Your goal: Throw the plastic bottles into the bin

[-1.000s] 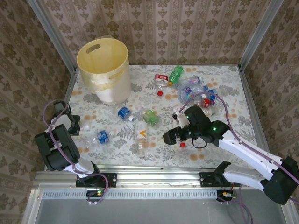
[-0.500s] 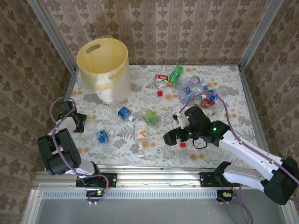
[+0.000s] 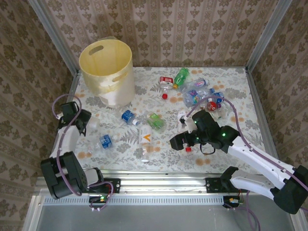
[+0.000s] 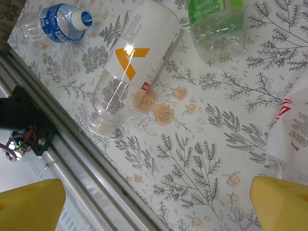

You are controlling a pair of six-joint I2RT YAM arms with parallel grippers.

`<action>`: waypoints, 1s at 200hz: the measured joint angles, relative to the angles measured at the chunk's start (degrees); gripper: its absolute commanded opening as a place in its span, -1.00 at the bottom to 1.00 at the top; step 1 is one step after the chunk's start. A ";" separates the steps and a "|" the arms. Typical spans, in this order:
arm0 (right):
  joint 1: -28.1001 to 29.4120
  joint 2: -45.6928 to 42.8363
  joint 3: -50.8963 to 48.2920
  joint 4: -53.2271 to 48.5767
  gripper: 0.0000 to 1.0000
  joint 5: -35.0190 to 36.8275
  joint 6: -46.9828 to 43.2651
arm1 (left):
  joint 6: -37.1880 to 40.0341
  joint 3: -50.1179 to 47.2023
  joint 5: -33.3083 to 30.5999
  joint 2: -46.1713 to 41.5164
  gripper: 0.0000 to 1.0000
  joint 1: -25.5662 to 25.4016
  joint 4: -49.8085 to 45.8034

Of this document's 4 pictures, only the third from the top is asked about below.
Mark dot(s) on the aluminium frame post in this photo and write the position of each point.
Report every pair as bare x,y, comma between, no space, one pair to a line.
267,36
55,36

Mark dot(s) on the yellow plastic bin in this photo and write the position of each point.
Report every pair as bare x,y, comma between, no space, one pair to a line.
120,91

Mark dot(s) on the crushed bottle colourful label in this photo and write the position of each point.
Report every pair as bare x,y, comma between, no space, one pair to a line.
192,95

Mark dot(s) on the small blue label bottle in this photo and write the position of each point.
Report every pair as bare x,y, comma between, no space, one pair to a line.
127,115

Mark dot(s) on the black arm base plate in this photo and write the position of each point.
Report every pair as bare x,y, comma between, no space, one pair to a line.
115,185
211,186

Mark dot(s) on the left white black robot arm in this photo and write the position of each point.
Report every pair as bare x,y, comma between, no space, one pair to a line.
67,142

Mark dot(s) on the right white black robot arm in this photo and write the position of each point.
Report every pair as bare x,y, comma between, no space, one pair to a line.
260,163

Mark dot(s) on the black power connector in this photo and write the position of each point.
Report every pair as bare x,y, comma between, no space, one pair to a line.
231,202
96,199

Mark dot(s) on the aluminium table side rail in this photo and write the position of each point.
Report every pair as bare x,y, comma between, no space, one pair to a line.
257,96
72,89

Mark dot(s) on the crushed blue label bottle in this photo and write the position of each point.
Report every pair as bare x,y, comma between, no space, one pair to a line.
106,141

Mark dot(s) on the green label bottle white cap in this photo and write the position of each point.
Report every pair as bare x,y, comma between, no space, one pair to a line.
155,120

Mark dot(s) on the clear bottle purple white label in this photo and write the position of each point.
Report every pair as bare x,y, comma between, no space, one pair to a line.
198,83

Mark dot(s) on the green bottle yellow cap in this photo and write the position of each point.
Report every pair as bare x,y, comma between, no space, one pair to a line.
181,76

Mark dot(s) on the blue label water bottle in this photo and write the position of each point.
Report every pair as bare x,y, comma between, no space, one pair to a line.
219,94

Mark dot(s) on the white label bottle orange mark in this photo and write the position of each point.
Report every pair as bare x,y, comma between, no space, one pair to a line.
145,134

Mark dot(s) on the aluminium front rail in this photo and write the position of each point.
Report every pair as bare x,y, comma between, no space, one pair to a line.
163,183

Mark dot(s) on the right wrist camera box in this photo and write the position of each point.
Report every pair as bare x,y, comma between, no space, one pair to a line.
188,124

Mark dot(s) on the grey metal panel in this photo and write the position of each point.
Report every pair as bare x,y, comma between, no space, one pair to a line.
156,219

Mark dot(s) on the white bottle red print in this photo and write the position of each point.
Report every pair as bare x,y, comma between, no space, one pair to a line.
188,149

